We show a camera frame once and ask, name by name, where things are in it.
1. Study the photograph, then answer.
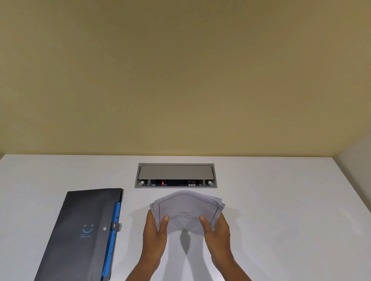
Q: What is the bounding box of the person's right hand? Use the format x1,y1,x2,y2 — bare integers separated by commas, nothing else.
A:
199,213,235,266

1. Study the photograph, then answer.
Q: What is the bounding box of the person's left hand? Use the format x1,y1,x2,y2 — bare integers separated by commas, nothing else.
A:
141,208,173,264

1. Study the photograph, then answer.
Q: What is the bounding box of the stack of white printed papers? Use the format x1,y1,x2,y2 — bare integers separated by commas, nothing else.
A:
149,188,226,235

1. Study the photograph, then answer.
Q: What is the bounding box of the person's left forearm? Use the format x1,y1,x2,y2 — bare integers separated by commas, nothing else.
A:
114,256,164,281

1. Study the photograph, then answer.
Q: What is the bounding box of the person's right forearm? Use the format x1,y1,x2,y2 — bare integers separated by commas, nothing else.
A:
213,257,258,281

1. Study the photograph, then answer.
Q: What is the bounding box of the grey recessed desk socket box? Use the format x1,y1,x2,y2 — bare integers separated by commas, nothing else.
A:
133,159,219,193

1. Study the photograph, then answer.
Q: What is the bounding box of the dark grey expanding file folder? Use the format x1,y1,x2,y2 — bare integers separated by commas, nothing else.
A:
25,188,129,281

